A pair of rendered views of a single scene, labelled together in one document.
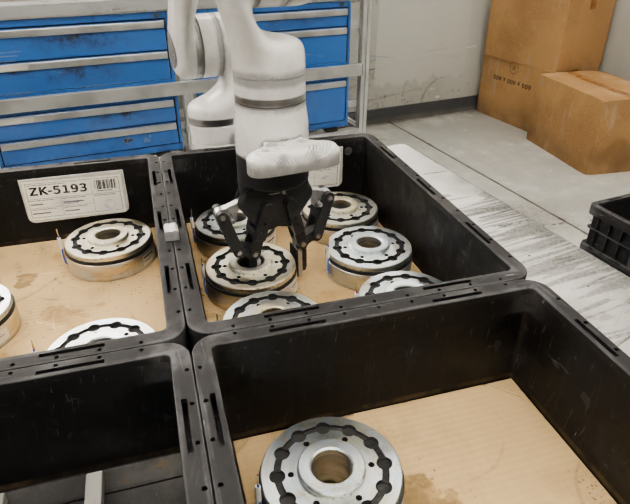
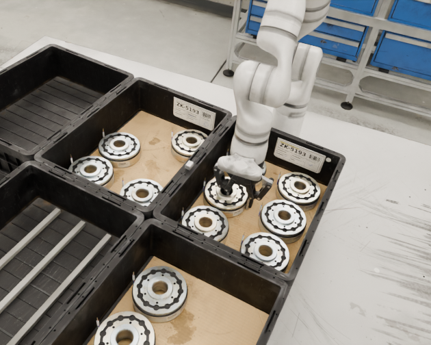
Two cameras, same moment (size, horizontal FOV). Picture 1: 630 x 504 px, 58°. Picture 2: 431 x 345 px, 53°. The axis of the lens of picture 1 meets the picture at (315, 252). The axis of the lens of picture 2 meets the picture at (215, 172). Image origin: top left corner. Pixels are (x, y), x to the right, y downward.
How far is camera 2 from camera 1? 50 cm
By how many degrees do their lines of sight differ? 33
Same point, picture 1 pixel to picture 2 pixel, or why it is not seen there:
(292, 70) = (255, 132)
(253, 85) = (237, 129)
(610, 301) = not seen: outside the picture
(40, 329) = (141, 168)
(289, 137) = (246, 157)
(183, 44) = not seen: hidden behind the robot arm
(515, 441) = (237, 334)
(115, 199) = (209, 123)
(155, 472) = not seen: hidden behind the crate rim
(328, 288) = (252, 223)
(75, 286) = (167, 155)
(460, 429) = (224, 314)
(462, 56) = not seen: outside the picture
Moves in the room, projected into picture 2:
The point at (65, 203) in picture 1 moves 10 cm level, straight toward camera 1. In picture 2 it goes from (188, 114) to (174, 136)
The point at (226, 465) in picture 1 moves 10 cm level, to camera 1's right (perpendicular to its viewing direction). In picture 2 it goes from (114, 263) to (152, 300)
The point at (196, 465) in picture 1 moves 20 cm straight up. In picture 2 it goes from (108, 257) to (98, 177)
